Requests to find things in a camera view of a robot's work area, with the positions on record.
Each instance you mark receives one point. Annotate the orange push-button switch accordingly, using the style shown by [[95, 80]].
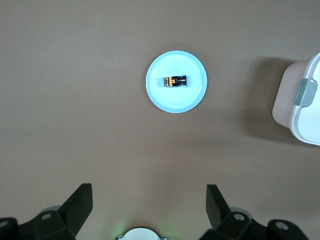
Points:
[[175, 81]]

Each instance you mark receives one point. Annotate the light blue round plate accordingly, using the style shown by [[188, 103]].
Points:
[[175, 102]]

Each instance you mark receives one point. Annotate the white lidded storage box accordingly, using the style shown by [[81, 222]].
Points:
[[306, 125]]

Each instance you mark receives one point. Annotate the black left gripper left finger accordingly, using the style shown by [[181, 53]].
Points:
[[72, 212]]

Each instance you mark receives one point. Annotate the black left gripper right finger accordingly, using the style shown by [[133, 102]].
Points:
[[220, 215]]

